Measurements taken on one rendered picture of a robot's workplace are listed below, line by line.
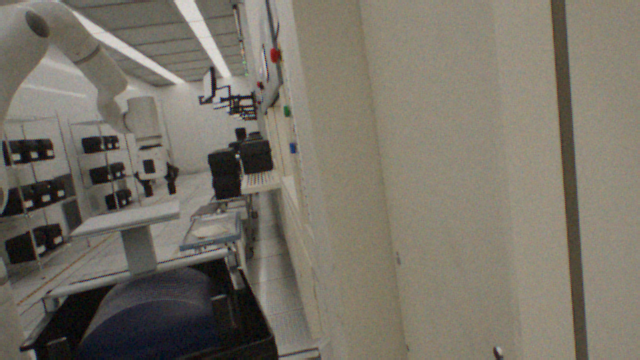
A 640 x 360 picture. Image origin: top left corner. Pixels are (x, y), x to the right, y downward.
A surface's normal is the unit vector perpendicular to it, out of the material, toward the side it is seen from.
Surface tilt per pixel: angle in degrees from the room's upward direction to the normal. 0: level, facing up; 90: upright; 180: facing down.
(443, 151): 90
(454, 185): 90
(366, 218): 90
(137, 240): 90
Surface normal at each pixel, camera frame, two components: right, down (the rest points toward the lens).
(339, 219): 0.14, 0.12
